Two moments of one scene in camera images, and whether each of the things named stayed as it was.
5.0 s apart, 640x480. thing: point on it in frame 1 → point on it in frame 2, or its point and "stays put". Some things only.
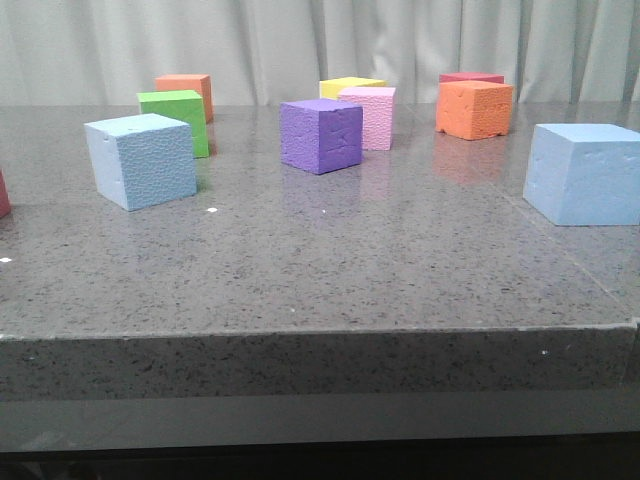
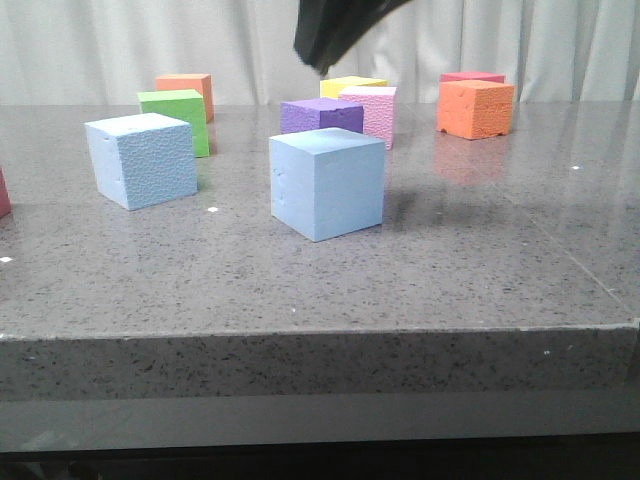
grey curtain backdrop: (262, 52) stays put
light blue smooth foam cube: (584, 174) → (327, 182)
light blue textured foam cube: (144, 161) stays put
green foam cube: (183, 106) stays put
